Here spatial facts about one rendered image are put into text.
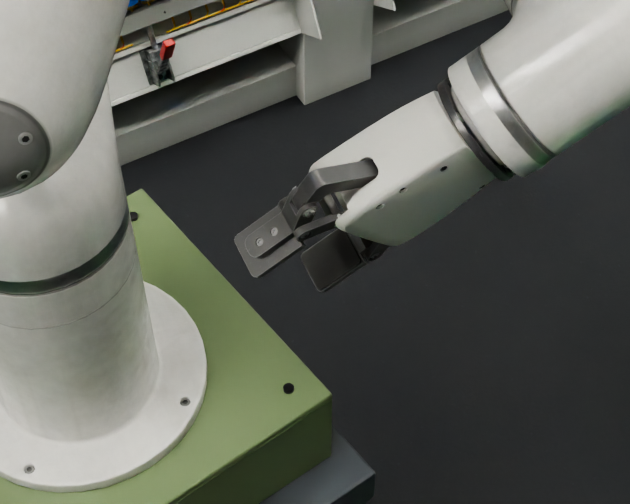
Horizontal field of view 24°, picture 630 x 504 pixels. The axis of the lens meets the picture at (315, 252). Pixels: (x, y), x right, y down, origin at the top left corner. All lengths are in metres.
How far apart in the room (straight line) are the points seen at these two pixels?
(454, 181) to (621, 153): 0.86
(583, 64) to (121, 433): 0.43
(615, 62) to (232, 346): 0.39
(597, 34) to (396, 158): 0.14
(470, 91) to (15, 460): 0.42
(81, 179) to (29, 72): 0.17
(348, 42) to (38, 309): 0.89
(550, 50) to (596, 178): 0.86
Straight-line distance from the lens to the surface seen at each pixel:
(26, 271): 0.90
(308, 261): 1.01
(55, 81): 0.74
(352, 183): 0.89
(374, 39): 1.80
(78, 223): 0.89
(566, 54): 0.88
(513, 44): 0.89
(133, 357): 1.02
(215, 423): 1.07
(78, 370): 0.99
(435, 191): 0.91
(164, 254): 1.16
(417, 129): 0.89
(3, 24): 0.72
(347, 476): 1.14
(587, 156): 1.75
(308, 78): 1.75
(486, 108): 0.88
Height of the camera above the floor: 1.27
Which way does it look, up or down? 51 degrees down
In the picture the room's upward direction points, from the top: straight up
